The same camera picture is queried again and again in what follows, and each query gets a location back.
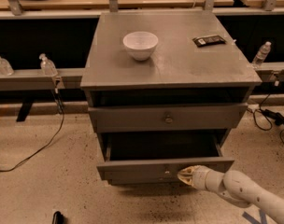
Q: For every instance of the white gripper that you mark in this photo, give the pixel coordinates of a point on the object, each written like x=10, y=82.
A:
x=202, y=175

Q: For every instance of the grey drawer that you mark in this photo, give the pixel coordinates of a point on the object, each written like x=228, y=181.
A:
x=157, y=157
x=146, y=118

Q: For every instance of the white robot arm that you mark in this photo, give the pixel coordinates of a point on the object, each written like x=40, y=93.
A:
x=234, y=187

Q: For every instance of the grey top drawer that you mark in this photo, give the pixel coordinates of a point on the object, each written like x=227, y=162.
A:
x=146, y=118

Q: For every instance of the grey wooden drawer cabinet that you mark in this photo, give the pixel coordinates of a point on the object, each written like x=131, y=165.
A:
x=176, y=73

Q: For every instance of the clear plastic water bottle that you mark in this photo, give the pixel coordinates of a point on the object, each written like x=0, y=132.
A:
x=261, y=54

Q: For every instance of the black object bottom edge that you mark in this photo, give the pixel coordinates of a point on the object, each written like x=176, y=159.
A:
x=58, y=218

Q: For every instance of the white ceramic bowl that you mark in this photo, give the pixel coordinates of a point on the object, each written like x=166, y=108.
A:
x=140, y=45

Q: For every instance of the clear pump bottle near cabinet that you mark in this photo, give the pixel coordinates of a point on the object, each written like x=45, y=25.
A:
x=47, y=66

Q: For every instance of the clear pump bottle far left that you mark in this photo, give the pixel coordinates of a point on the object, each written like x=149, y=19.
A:
x=5, y=67

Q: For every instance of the grey metal rail bench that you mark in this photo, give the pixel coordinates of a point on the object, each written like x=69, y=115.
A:
x=24, y=83

